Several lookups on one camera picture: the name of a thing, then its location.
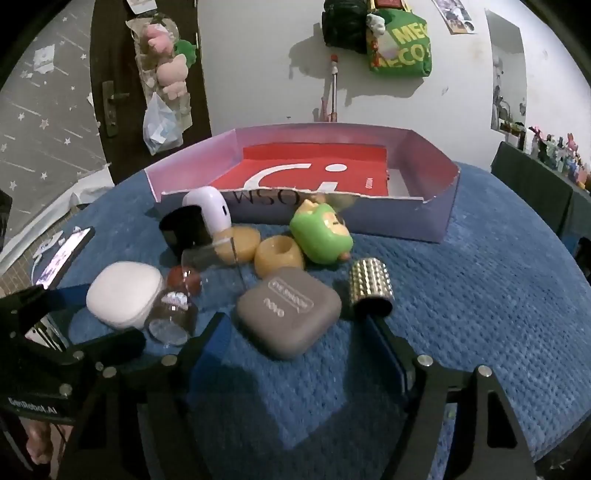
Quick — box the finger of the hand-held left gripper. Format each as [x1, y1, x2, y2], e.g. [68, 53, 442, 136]
[60, 329, 147, 365]
[39, 285, 93, 311]

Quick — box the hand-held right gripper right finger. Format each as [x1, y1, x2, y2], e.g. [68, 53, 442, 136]
[368, 318, 539, 480]

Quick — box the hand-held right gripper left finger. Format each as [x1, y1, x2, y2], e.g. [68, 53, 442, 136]
[55, 313, 225, 480]

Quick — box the glass bottle brown ball cap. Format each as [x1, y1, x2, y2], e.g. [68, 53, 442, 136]
[145, 265, 204, 348]

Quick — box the white oval case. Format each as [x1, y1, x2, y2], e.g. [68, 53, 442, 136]
[86, 261, 164, 329]

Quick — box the gold studded cylinder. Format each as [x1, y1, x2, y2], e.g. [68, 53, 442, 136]
[348, 257, 396, 318]

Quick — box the clear plastic jar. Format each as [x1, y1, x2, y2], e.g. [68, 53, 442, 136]
[181, 235, 245, 301]

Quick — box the grey square makeup case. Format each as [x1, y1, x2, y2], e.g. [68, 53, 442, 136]
[236, 268, 343, 361]

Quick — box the yellow wax ring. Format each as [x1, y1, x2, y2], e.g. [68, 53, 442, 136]
[254, 235, 305, 280]

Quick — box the yellow wax lid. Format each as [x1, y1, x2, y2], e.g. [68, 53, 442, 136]
[212, 225, 262, 265]

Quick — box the green cartoon figurine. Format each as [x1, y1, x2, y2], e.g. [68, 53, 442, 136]
[289, 194, 355, 265]

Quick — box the lilac bottle black cap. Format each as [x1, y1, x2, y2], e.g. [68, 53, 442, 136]
[159, 186, 232, 258]

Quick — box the pink cardboard box red bottom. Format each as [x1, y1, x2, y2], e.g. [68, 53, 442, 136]
[144, 122, 461, 244]

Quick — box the person's left hand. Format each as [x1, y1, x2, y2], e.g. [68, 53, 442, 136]
[24, 421, 75, 466]

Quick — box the black smartphone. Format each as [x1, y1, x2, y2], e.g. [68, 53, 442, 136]
[33, 226, 96, 286]

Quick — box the white sheet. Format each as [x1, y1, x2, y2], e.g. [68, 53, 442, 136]
[69, 164, 116, 208]

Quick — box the clear plastic bag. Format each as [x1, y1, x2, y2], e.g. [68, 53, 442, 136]
[142, 92, 183, 155]

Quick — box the dark green cabinet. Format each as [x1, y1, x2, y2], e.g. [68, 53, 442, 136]
[490, 141, 591, 278]

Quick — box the pink plush toy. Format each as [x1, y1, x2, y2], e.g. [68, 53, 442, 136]
[154, 54, 189, 100]
[141, 23, 171, 54]

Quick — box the dark brown door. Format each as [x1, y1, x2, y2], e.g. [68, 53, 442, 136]
[90, 0, 213, 188]

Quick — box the clear plastic toy packaging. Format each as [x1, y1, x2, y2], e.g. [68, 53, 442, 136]
[127, 16, 192, 125]

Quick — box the metal pole orange grip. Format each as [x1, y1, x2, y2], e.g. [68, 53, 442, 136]
[328, 54, 340, 121]

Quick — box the green plush toy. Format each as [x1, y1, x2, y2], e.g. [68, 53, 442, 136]
[173, 39, 199, 65]

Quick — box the green shopping bag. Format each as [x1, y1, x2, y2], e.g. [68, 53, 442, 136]
[367, 7, 433, 78]

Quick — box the black bag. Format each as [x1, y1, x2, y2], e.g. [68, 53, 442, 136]
[322, 0, 372, 47]

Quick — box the brass door handle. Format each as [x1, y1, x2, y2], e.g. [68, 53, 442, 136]
[102, 80, 131, 137]

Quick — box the wall photo print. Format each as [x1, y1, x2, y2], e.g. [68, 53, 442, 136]
[431, 0, 476, 34]

